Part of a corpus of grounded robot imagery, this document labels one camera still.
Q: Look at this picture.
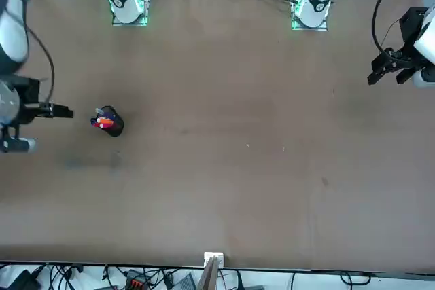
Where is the metal base plate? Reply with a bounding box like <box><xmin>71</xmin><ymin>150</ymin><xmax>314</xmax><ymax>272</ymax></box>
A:
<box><xmin>111</xmin><ymin>0</ymin><xmax>151</xmax><ymax>28</ymax></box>
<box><xmin>290</xmin><ymin>0</ymin><xmax>329</xmax><ymax>31</ymax></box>

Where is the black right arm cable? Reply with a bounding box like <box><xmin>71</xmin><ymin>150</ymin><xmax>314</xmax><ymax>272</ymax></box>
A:
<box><xmin>20</xmin><ymin>0</ymin><xmax>69</xmax><ymax>105</ymax></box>

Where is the aluminium post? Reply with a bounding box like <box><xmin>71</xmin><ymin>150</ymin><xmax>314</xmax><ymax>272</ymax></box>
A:
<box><xmin>196</xmin><ymin>256</ymin><xmax>220</xmax><ymax>290</ymax></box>

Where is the purple marker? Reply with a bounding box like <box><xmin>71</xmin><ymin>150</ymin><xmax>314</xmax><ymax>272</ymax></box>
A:
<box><xmin>94</xmin><ymin>107</ymin><xmax>117</xmax><ymax>118</ymax></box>

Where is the white post bracket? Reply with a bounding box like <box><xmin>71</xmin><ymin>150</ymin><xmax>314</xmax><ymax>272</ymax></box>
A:
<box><xmin>203</xmin><ymin>251</ymin><xmax>226</xmax><ymax>268</ymax></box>

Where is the grey flat device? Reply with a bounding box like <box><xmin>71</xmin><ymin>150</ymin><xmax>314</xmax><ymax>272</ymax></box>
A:
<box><xmin>175</xmin><ymin>272</ymin><xmax>197</xmax><ymax>290</ymax></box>

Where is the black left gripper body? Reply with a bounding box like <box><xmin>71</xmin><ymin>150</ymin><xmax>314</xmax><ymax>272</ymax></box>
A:
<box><xmin>396</xmin><ymin>7</ymin><xmax>430</xmax><ymax>69</ymax></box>

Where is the black power adapter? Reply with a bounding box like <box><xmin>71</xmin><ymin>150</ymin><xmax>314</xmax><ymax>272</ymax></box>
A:
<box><xmin>5</xmin><ymin>268</ymin><xmax>42</xmax><ymax>290</ymax></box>

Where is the black mesh pen holder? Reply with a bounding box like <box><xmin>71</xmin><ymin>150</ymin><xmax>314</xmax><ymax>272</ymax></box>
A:
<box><xmin>96</xmin><ymin>105</ymin><xmax>124</xmax><ymax>139</ymax></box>

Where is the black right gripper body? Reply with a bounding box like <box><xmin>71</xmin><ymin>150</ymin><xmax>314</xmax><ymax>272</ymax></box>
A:
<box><xmin>13</xmin><ymin>75</ymin><xmax>52</xmax><ymax>127</ymax></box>

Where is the red and black device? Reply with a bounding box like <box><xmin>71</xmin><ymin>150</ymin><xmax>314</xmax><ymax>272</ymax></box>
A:
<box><xmin>124</xmin><ymin>270</ymin><xmax>147</xmax><ymax>290</ymax></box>

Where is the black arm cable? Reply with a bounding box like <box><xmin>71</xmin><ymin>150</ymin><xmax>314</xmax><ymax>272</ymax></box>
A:
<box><xmin>20</xmin><ymin>0</ymin><xmax>69</xmax><ymax>105</ymax></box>
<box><xmin>371</xmin><ymin>0</ymin><xmax>406</xmax><ymax>55</ymax></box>

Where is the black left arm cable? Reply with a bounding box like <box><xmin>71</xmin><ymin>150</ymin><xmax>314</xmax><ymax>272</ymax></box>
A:
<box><xmin>371</xmin><ymin>0</ymin><xmax>406</xmax><ymax>55</ymax></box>

